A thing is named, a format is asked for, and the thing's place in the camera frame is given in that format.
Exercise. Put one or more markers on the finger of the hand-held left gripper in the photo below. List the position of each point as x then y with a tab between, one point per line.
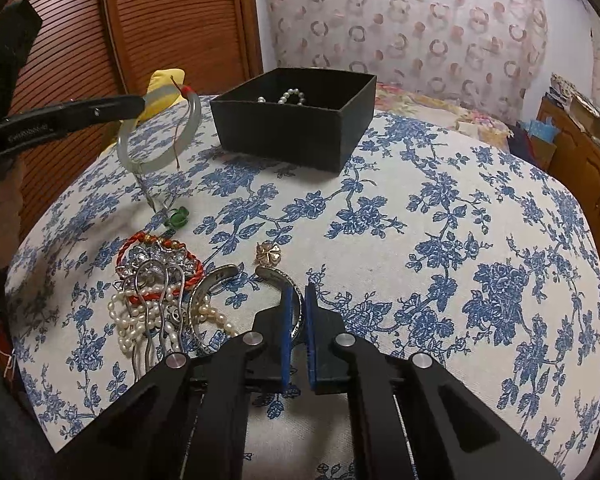
79	112

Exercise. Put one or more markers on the silver flower hair comb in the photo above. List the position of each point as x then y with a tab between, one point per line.
152	272

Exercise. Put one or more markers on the blue plastic bag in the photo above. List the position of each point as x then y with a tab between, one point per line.
542	130

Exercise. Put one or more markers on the stack of papers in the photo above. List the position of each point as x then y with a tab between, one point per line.
587	110

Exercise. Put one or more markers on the pale green jade bangle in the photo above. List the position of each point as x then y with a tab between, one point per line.
194	115

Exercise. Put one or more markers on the person's dark clothing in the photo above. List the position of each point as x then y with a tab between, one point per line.
4	385

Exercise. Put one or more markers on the floral bedspread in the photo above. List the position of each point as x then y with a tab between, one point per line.
430	105

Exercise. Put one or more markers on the wooden louvred wardrobe door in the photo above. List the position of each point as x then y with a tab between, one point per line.
179	20

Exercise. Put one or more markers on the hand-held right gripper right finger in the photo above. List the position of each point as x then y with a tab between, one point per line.
313	340

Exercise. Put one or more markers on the blue floral cloth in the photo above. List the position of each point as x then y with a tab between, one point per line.
430	210

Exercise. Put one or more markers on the black jewelry box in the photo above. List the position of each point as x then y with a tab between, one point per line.
280	130

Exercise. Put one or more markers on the gold flower brooch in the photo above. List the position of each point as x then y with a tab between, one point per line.
268	253

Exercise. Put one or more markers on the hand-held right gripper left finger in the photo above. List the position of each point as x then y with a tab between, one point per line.
292	332

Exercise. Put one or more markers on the circle patterned curtain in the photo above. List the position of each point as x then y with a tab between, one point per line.
405	20

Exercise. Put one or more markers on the wooden cabinet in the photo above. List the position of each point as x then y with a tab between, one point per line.
580	175

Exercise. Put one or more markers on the yellow plush toy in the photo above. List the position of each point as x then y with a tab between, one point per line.
162	92

